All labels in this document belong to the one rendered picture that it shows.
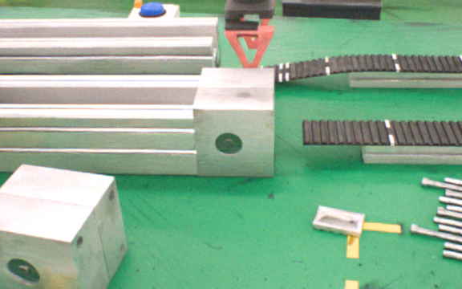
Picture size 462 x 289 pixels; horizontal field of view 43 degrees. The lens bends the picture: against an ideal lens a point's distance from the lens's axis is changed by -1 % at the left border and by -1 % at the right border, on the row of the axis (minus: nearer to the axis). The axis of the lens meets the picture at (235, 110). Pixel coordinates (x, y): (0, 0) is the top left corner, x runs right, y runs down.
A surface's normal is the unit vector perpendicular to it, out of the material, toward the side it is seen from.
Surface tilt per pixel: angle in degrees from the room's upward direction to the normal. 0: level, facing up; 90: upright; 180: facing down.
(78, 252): 90
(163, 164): 90
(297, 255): 0
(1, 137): 90
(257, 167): 90
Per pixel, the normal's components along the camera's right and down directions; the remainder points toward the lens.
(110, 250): 0.97, 0.10
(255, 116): -0.07, 0.52
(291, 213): -0.04, -0.85
